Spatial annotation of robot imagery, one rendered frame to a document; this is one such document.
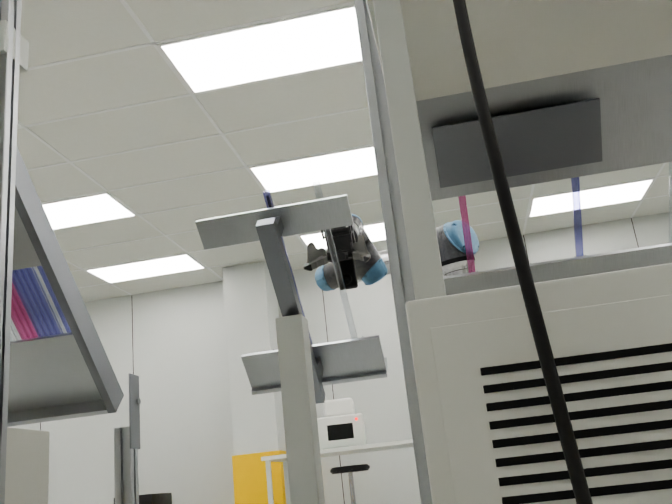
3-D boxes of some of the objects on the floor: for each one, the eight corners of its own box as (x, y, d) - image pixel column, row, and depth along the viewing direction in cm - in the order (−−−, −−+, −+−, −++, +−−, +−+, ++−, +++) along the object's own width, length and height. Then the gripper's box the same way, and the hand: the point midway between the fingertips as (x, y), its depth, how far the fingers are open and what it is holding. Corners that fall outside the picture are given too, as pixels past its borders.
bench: (288, 543, 709) (281, 458, 734) (442, 527, 688) (429, 440, 713) (267, 551, 639) (260, 456, 663) (438, 534, 618) (424, 437, 642)
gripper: (302, 225, 184) (288, 243, 165) (379, 212, 181) (374, 229, 162) (309, 257, 186) (296, 279, 167) (385, 245, 183) (380, 265, 164)
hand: (336, 266), depth 165 cm, fingers open, 14 cm apart
